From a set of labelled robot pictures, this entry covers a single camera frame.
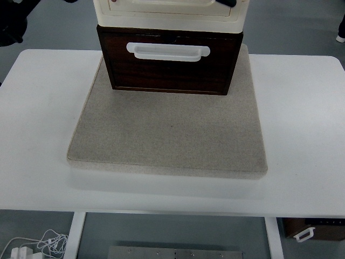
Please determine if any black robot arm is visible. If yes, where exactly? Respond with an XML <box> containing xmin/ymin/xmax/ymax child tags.
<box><xmin>1</xmin><ymin>1</ymin><xmax>40</xmax><ymax>47</ymax></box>

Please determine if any cream upper cabinet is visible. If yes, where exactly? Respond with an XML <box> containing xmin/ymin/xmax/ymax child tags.
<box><xmin>93</xmin><ymin>1</ymin><xmax>249</xmax><ymax>33</ymax></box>

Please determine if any beige fabric pad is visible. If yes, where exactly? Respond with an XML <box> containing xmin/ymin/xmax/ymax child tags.
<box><xmin>67</xmin><ymin>45</ymin><xmax>268</xmax><ymax>179</ymax></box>

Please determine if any right white table leg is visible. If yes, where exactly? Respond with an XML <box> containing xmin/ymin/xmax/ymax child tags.
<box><xmin>265</xmin><ymin>217</ymin><xmax>284</xmax><ymax>259</ymax></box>

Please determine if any white table leg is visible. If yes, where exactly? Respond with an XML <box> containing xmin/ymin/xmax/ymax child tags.
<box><xmin>63</xmin><ymin>212</ymin><xmax>86</xmax><ymax>259</ymax></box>
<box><xmin>265</xmin><ymin>217</ymin><xmax>284</xmax><ymax>259</ymax></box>

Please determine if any left white table leg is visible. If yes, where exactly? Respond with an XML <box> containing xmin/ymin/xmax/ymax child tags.
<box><xmin>63</xmin><ymin>212</ymin><xmax>86</xmax><ymax>259</ymax></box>

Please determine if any white sneaker right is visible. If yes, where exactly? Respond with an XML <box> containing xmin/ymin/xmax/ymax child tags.
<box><xmin>336</xmin><ymin>36</ymin><xmax>345</xmax><ymax>43</ymax></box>

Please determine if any white power adapter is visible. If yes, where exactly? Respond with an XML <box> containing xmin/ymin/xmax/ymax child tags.
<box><xmin>10</xmin><ymin>247</ymin><xmax>33</xmax><ymax>259</ymax></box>

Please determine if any white drawer handle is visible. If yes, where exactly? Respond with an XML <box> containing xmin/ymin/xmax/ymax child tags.
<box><xmin>126</xmin><ymin>42</ymin><xmax>211</xmax><ymax>62</ymax></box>

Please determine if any brown box with handle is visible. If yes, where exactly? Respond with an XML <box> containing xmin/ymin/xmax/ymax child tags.
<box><xmin>282</xmin><ymin>217</ymin><xmax>344</xmax><ymax>242</ymax></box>

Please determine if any white cable bundle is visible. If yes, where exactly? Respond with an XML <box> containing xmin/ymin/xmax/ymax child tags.
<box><xmin>0</xmin><ymin>229</ymin><xmax>69</xmax><ymax>259</ymax></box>

